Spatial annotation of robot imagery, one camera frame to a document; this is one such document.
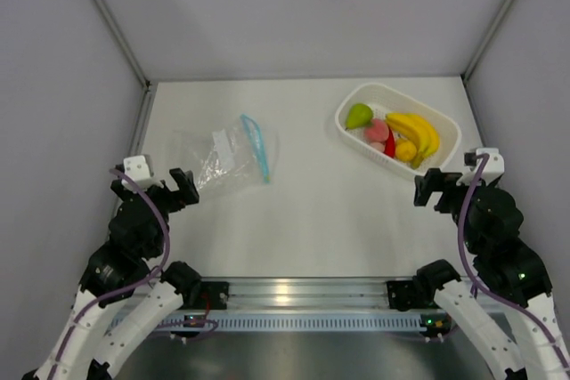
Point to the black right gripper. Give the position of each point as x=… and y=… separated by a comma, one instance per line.
x=435, y=180

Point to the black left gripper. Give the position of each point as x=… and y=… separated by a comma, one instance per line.
x=188, y=195

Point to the yellow fake pear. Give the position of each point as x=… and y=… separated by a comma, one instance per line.
x=405, y=150

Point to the yellow fake banana bunch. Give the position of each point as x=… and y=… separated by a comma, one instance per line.
x=419, y=131

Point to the red fake chili pepper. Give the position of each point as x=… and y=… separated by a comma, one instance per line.
x=389, y=144

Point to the small pink fake fruit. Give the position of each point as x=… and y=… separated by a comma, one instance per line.
x=380, y=147

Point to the pink fake peach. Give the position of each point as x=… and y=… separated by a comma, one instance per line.
x=376, y=131

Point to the clear zip top bag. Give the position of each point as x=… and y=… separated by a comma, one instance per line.
x=227, y=160

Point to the green fake pear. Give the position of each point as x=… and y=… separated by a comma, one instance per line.
x=359, y=115

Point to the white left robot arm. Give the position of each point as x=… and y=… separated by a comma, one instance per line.
x=128, y=285

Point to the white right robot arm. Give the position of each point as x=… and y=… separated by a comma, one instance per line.
x=506, y=308

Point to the white perforated plastic basket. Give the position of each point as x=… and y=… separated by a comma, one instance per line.
x=383, y=100

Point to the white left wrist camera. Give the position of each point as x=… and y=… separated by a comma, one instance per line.
x=139, y=170

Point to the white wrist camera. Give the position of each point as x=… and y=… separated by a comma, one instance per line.
x=485, y=164
x=139, y=170

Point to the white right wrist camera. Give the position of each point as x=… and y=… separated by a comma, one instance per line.
x=485, y=164

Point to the white slotted cable duct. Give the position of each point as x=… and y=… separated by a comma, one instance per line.
x=294, y=322

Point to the aluminium mounting rail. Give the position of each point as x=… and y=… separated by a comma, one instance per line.
x=294, y=295

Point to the aluminium frame post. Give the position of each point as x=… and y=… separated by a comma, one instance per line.
x=118, y=36
x=491, y=31

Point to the right aluminium frame post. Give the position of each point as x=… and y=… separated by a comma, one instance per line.
x=491, y=31

